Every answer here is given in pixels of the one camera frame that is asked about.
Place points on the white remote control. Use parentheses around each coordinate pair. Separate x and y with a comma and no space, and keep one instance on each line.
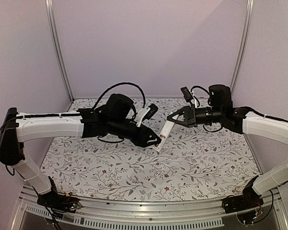
(165,131)

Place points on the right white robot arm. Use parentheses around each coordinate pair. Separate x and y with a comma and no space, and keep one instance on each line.
(241,120)

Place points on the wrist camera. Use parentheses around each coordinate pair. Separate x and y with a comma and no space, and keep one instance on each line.
(145,113)
(190,97)

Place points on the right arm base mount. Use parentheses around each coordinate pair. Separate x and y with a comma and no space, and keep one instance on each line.
(232,203)

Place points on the front aluminium rail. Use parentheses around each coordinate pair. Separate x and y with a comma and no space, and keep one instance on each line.
(99,214)

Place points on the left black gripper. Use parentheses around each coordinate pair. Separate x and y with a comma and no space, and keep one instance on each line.
(138,140)

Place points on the aluminium frame post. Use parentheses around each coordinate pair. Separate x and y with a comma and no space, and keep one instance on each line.
(243,44)
(58,52)

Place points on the floral table mat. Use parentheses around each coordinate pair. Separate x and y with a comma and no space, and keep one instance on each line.
(195,163)

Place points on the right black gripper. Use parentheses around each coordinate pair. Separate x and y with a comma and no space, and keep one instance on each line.
(190,115)

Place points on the right aluminium frame post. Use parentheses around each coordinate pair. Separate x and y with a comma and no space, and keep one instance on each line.
(243,44)

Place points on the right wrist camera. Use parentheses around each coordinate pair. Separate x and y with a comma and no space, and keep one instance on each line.
(190,97)

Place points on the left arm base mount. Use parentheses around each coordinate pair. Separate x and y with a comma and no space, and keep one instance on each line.
(59,202)

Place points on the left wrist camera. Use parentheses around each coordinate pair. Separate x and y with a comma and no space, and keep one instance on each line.
(145,113)

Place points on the left aluminium frame post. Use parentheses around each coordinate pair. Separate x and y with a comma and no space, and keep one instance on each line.
(58,52)

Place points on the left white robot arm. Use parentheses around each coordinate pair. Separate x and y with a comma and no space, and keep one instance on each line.
(117,116)

